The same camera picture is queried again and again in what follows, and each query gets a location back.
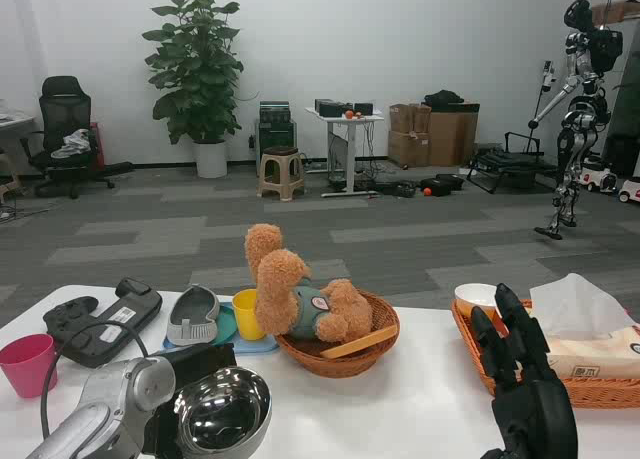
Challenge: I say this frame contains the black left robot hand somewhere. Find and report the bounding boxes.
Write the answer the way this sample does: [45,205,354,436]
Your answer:
[141,342,237,456]

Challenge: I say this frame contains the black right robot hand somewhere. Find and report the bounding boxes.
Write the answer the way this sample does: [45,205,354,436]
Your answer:
[469,282,581,459]

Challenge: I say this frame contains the shiny metal bowl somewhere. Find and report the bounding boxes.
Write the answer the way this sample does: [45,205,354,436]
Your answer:
[172,366,274,453]

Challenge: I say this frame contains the orange bowl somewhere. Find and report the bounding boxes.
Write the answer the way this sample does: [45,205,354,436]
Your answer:
[462,302,501,325]

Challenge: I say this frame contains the white ceramic bowl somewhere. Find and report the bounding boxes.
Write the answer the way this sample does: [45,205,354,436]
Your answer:
[453,282,501,315]

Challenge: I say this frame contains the teal round plate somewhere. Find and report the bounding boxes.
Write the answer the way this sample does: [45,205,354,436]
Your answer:
[199,302,241,345]

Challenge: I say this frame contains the grey slip-on shoe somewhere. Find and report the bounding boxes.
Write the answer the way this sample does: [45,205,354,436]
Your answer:
[165,284,221,346]

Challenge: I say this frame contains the light blue tray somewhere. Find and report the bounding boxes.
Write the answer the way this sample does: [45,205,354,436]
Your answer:
[162,301,280,355]

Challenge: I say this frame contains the yellow plastic cup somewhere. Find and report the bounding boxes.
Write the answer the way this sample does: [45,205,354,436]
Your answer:
[232,288,269,341]

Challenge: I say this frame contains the rectangular wicker tray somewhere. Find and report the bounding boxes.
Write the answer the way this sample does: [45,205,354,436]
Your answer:
[451,298,640,410]

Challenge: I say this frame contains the black handheld device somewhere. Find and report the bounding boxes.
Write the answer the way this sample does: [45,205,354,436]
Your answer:
[53,277,164,369]

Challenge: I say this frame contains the soft tissue pack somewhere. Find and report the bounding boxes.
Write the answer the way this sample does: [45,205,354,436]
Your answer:
[528,272,640,380]

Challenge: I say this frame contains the brown teddy bear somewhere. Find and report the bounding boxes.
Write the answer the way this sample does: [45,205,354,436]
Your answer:
[243,223,374,343]

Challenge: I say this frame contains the round wicker basket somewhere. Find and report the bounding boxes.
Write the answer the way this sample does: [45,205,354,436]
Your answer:
[273,288,401,379]

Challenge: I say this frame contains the wooden stick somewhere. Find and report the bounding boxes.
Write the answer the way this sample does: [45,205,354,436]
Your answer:
[319,324,399,359]

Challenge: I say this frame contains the pink plastic cup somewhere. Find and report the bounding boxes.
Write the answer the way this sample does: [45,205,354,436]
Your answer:
[0,333,57,399]

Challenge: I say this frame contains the beige plastic stool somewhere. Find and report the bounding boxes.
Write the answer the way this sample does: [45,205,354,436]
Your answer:
[256,146,306,202]

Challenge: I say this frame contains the white plant pot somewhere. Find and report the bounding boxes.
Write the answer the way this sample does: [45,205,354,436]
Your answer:
[192,139,230,179]

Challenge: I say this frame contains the white toy car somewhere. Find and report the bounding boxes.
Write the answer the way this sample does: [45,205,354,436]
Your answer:
[618,176,640,204]
[579,156,619,194]

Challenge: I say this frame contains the black green equipment cabinet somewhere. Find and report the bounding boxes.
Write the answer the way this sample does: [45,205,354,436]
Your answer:
[254,100,297,163]

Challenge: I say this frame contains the red panel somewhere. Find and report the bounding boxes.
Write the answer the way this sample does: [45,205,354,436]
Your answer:
[89,122,106,169]

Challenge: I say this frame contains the black floor cases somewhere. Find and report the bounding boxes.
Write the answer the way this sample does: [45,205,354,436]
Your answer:
[419,173,466,198]

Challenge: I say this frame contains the black folding bed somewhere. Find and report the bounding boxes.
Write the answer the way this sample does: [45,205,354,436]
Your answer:
[467,131,559,194]

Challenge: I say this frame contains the grey white cloth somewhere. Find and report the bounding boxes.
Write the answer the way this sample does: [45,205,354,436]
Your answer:
[51,128,92,159]

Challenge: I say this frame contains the small white standing desk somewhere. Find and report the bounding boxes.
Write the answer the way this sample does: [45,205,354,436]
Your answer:
[305,106,385,199]

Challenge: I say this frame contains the large black equipment box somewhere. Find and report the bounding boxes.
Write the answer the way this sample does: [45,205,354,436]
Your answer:
[314,98,347,118]

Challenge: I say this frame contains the large brown cardboard box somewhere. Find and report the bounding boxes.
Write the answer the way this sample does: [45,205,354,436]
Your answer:
[428,102,480,167]

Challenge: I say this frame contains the black office chair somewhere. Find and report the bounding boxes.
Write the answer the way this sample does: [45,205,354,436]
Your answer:
[19,75,135,199]

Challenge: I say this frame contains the silver black humanoid robot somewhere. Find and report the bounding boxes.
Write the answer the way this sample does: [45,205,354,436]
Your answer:
[527,0,625,240]

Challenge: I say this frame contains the large green potted plant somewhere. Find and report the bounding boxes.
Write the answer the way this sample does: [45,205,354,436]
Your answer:
[142,0,245,145]

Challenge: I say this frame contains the stacked brown cardboard boxes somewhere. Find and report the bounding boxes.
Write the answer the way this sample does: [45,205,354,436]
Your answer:
[388,103,432,168]

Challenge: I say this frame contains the white office desk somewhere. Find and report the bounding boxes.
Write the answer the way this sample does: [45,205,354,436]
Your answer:
[0,113,37,180]

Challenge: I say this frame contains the black bag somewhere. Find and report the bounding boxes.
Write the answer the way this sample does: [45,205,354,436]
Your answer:
[423,91,465,106]

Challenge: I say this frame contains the white stick device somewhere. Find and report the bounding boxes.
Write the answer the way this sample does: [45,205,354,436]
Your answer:
[535,60,557,111]

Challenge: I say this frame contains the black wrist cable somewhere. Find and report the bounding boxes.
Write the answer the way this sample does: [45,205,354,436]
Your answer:
[39,321,151,440]

